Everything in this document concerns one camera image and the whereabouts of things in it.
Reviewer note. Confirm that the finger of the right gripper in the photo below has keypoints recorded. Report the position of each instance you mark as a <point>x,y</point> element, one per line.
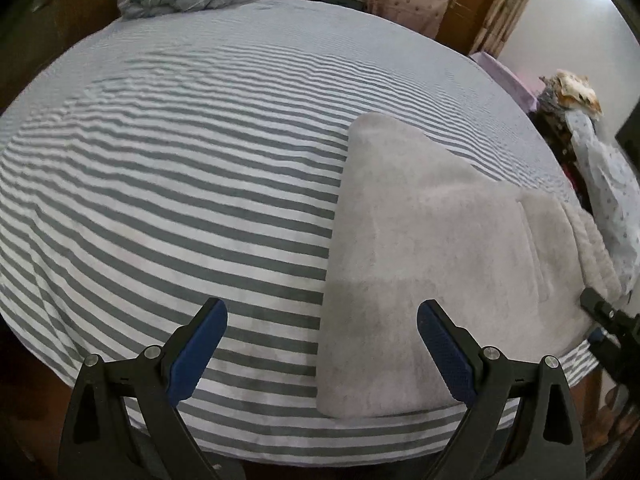
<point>615,344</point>

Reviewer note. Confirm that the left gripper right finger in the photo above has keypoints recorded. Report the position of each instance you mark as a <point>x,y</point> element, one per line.
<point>520,420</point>

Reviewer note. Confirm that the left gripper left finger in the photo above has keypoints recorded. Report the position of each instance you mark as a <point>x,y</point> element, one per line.
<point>98,440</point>

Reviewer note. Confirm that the beige fleece pants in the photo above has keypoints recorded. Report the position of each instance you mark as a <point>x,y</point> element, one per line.
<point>414,222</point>

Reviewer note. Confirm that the pile of clothes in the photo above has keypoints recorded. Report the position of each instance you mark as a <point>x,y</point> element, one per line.
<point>612,185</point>

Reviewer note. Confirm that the grey white striped bedsheet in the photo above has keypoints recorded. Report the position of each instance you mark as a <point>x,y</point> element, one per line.
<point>163,161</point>

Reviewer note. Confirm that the brown wooden door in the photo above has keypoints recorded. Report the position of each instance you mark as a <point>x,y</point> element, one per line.
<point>461,23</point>

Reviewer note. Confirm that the dark wooden headboard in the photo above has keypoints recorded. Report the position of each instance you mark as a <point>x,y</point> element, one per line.
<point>39,31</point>

